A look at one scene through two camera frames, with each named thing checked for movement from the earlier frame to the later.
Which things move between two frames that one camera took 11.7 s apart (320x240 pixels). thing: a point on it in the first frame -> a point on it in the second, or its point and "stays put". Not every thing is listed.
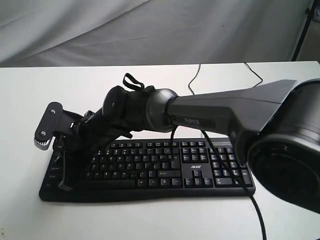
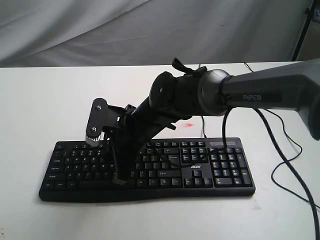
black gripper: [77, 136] -> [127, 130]
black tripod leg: [309, 12] stays put
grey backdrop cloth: [79, 33] stays put
